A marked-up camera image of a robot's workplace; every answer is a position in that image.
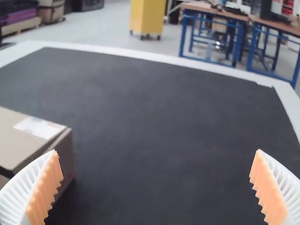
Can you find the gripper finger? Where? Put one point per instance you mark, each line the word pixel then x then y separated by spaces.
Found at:
pixel 30 192
pixel 274 192

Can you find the cardboard box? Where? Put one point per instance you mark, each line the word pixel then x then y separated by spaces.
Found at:
pixel 28 140

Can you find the black mat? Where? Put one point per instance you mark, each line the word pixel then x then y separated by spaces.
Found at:
pixel 164 117

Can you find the blue-legged workbench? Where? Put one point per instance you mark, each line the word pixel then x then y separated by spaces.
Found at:
pixel 276 27
pixel 211 11

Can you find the black cabinet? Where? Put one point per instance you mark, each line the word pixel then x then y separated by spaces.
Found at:
pixel 84 5

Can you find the yellow wheeled cart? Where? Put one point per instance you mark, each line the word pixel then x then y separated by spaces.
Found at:
pixel 146 16

